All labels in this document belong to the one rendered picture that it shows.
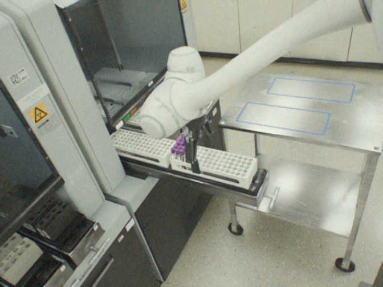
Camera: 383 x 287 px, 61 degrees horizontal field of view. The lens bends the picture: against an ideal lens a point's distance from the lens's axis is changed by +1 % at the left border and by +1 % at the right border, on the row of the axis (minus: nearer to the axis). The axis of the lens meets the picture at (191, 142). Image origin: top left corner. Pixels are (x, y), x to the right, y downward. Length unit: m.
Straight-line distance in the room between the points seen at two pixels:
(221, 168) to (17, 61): 0.67
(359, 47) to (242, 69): 2.62
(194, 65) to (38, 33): 0.42
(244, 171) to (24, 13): 0.77
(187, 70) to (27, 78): 0.42
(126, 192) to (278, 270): 0.94
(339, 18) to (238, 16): 2.73
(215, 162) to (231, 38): 2.55
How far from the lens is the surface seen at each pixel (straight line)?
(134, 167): 1.30
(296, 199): 1.76
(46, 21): 1.01
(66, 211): 1.14
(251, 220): 2.02
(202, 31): 3.67
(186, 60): 0.89
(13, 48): 0.95
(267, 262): 1.88
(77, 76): 1.08
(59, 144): 1.07
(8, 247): 1.15
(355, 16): 0.75
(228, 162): 1.12
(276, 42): 0.77
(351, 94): 1.52
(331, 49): 3.34
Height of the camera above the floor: 1.64
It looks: 39 degrees down
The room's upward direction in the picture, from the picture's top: 12 degrees counter-clockwise
